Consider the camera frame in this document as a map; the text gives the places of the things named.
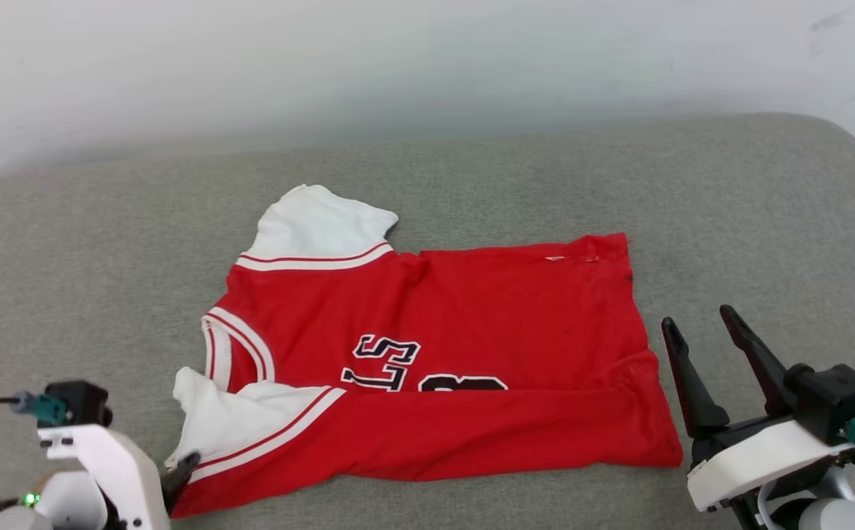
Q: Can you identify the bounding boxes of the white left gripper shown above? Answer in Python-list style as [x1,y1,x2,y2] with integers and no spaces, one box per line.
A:
[38,425,202,530]

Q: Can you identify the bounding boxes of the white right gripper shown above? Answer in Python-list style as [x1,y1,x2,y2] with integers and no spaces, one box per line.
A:
[661,304,855,512]

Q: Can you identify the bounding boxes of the red and white jersey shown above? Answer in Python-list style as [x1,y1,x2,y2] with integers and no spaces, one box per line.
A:
[165,184,684,519]

